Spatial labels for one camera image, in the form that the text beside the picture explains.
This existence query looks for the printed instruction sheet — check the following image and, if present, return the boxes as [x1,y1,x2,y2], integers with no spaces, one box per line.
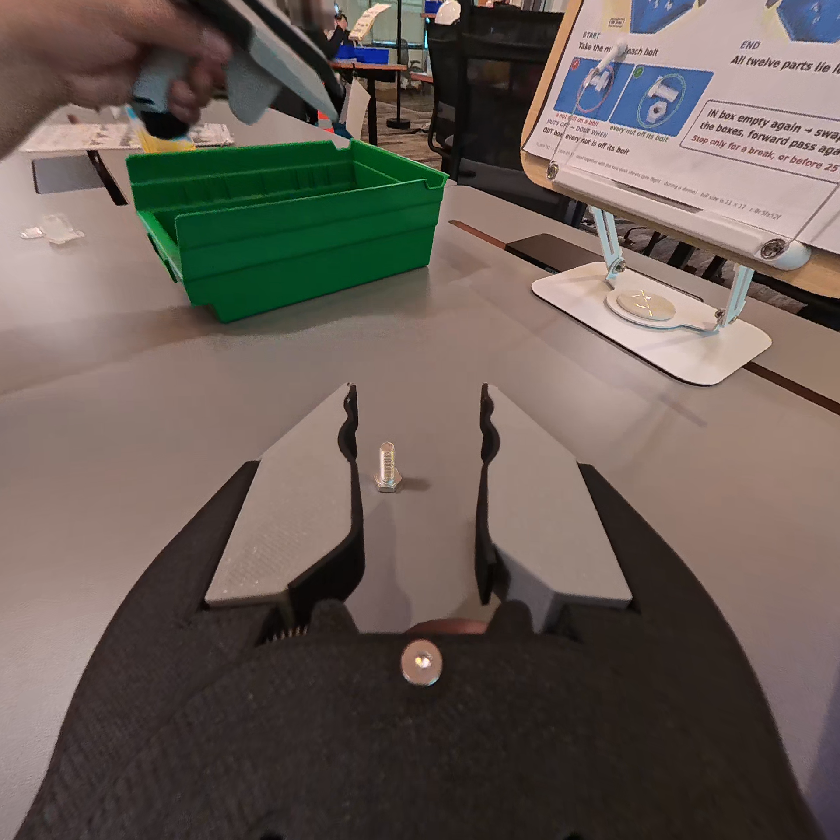
[525,0,840,255]

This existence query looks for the green plastic bin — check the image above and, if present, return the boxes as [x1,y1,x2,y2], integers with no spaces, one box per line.
[125,139,450,324]

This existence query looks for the person's left hand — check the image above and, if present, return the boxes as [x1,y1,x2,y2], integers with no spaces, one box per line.
[0,0,234,161]

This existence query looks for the black office chair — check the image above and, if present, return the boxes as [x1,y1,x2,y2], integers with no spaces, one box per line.
[427,5,567,181]

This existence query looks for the disinfectant wipes canister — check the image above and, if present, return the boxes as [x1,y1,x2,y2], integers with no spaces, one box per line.
[125,105,196,154]

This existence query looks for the wooden desk with black legs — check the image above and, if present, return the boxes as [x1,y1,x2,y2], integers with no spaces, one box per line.
[330,60,409,147]

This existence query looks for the dark desk cable cover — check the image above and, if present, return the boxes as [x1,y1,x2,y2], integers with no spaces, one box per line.
[505,233,606,277]
[31,153,130,206]

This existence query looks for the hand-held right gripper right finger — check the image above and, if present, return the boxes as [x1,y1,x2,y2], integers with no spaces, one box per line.
[474,384,634,634]

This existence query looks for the black floor lamp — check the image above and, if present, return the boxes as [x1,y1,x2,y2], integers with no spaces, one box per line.
[386,0,422,130]

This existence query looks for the clear plastic wrapper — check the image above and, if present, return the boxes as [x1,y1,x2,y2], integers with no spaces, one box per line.
[20,212,87,246]

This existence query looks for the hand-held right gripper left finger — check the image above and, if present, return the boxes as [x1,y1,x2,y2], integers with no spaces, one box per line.
[205,384,365,608]

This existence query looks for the long silver hex bolt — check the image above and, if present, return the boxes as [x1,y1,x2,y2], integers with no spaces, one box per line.
[373,441,405,494]

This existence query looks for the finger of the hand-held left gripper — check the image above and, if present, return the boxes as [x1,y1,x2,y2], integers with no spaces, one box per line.
[225,13,343,127]
[262,0,347,101]

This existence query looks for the wooden instruction board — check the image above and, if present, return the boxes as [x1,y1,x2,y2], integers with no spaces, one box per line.
[520,0,840,301]

